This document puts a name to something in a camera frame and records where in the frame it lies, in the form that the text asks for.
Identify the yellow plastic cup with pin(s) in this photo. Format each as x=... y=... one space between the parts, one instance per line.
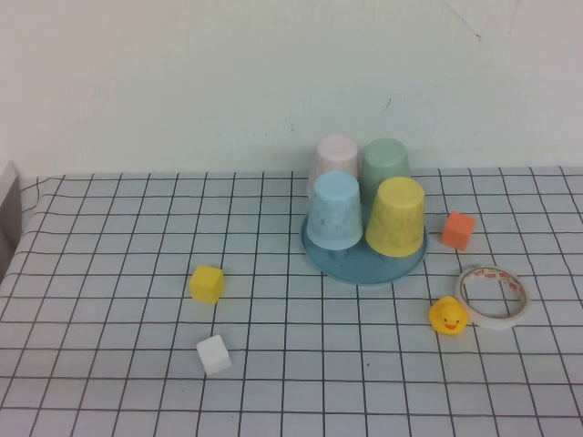
x=396 y=218

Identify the light blue plastic cup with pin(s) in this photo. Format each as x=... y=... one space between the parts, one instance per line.
x=334 y=214

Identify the pink plastic cup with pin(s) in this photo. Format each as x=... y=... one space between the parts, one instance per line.
x=334 y=155

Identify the blue cup stand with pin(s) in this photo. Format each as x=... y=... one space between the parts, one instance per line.
x=364 y=268

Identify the green plastic cup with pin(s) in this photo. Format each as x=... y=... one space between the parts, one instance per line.
x=387 y=159

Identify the yellow foam cube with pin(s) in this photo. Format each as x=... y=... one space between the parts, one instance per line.
x=206 y=286

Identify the white foam cube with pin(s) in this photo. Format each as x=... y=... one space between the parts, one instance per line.
x=213 y=356

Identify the orange foam cube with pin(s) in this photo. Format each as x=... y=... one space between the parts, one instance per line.
x=457 y=230

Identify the yellow rubber duck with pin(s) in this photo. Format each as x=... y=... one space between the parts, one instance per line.
x=448 y=316

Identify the white tape roll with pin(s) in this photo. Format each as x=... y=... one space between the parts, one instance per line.
x=496 y=322

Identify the grey side panel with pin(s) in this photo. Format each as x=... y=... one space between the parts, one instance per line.
x=8 y=218

